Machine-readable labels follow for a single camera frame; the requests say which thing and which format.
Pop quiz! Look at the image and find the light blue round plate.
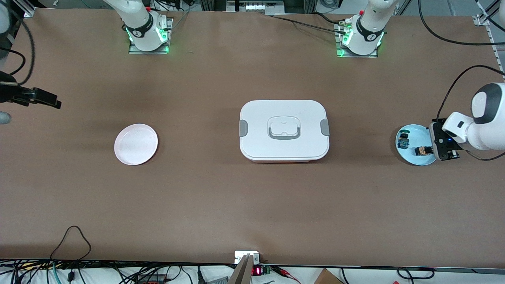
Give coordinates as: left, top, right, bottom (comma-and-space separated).
395, 124, 438, 166

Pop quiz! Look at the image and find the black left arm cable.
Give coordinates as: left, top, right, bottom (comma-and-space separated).
417, 0, 505, 161

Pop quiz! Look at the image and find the white round plate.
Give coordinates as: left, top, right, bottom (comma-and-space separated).
114, 123, 159, 166

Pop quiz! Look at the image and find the blue green switch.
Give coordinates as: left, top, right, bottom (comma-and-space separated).
397, 129, 411, 150

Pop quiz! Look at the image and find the black coiled floor cable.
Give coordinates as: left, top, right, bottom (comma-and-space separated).
397, 267, 436, 281

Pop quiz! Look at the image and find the aluminium profile bar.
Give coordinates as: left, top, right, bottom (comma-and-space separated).
228, 254, 255, 284

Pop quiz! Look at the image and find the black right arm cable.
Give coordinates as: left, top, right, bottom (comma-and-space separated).
0, 14, 37, 86

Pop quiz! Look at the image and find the brown cardboard piece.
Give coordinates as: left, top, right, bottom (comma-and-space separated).
314, 268, 344, 284

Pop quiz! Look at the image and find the black cable across table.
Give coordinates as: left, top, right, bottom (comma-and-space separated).
270, 13, 348, 34

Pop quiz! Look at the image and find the perforated aluminium frame rail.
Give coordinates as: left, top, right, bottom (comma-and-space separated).
472, 0, 505, 76

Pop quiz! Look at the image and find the small white socket box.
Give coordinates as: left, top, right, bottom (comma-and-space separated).
234, 251, 261, 264

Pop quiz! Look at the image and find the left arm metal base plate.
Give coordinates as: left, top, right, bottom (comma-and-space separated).
335, 22, 379, 59

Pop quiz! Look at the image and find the white lit rack device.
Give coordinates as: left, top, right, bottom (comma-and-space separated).
227, 0, 285, 13

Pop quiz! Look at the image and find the black orange power strip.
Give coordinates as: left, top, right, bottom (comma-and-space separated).
136, 273, 168, 284

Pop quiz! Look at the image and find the red clip test lead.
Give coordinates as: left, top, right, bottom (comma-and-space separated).
274, 266, 301, 284

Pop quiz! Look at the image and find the white lidded lunch box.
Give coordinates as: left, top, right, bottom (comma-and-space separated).
239, 99, 330, 163

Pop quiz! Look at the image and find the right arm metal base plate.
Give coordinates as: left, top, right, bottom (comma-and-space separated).
128, 17, 174, 55

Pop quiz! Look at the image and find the black looped cable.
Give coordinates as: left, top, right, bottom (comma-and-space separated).
50, 226, 92, 281

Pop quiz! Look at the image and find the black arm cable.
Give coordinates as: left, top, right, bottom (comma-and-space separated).
0, 14, 37, 86
417, 0, 505, 161

